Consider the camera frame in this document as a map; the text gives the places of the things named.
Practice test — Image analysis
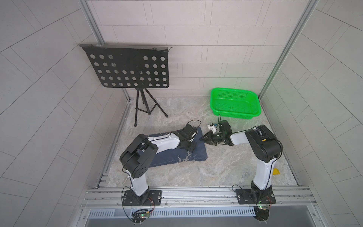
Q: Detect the dark blue embroidered pillowcase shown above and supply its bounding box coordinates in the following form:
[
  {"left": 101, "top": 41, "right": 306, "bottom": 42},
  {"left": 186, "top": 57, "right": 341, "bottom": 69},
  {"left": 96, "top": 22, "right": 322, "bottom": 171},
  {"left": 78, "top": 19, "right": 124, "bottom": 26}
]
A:
[{"left": 150, "top": 127, "right": 208, "bottom": 167}]

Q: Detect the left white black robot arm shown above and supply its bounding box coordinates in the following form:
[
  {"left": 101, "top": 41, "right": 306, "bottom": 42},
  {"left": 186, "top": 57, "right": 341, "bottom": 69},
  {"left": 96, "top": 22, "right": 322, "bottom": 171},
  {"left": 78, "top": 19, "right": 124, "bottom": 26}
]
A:
[{"left": 120, "top": 124, "right": 198, "bottom": 198}]

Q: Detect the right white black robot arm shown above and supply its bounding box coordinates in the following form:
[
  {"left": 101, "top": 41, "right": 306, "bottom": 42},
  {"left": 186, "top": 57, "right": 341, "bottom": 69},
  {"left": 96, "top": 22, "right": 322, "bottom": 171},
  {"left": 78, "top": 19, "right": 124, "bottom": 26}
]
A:
[{"left": 199, "top": 120, "right": 283, "bottom": 200}]

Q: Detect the green plastic basket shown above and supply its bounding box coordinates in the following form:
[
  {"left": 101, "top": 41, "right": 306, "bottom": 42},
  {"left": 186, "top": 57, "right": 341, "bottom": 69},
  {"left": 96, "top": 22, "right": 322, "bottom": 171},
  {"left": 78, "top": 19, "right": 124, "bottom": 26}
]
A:
[{"left": 210, "top": 88, "right": 261, "bottom": 120}]

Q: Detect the yellow plastic triangle piece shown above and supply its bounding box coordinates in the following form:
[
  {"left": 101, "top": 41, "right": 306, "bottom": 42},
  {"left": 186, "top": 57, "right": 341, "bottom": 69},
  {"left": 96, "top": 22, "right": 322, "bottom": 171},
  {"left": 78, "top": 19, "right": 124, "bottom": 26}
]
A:
[{"left": 273, "top": 168, "right": 280, "bottom": 175}]

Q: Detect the black perforated music stand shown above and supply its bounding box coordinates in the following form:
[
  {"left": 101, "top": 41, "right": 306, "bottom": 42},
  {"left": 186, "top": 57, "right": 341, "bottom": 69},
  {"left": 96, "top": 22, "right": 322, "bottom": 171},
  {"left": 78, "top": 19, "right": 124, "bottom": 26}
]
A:
[{"left": 80, "top": 44, "right": 170, "bottom": 114}]

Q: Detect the right green circuit board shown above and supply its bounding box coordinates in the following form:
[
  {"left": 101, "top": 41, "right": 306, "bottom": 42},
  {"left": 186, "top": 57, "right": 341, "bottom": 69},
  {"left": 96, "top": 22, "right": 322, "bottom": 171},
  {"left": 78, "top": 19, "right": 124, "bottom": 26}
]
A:
[{"left": 253, "top": 206, "right": 269, "bottom": 222}]

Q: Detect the green circuit board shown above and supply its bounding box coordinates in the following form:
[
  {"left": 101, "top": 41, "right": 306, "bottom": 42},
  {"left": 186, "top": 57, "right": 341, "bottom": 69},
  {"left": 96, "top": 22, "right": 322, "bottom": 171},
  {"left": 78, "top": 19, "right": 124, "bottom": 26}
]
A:
[
  {"left": 131, "top": 209, "right": 151, "bottom": 225},
  {"left": 253, "top": 206, "right": 269, "bottom": 222}
]

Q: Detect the left green circuit board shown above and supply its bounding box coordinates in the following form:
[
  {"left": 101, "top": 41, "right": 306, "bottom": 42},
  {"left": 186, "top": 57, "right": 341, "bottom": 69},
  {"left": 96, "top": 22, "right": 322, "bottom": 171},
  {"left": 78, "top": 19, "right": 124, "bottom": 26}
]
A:
[{"left": 131, "top": 209, "right": 151, "bottom": 225}]

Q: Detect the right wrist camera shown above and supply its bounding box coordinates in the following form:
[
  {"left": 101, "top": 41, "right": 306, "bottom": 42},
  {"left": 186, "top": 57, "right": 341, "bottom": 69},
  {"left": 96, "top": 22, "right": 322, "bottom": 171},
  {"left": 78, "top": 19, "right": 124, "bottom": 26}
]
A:
[{"left": 207, "top": 124, "right": 218, "bottom": 134}]

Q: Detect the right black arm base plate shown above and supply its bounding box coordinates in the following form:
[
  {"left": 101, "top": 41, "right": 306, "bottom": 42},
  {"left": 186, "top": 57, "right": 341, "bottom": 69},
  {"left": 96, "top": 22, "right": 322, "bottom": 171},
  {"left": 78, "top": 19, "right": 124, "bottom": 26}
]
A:
[{"left": 234, "top": 188, "right": 276, "bottom": 205}]

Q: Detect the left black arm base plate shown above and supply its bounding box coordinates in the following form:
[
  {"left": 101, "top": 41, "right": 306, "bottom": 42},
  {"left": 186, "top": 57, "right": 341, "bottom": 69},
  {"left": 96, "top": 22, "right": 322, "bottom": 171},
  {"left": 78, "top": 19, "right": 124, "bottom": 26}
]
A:
[{"left": 122, "top": 189, "right": 162, "bottom": 206}]

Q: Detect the aluminium front rail frame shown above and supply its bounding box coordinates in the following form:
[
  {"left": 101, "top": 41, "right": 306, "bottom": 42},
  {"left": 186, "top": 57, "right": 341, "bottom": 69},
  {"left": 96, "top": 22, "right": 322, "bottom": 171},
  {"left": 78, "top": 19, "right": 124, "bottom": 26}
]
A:
[{"left": 71, "top": 186, "right": 327, "bottom": 227}]

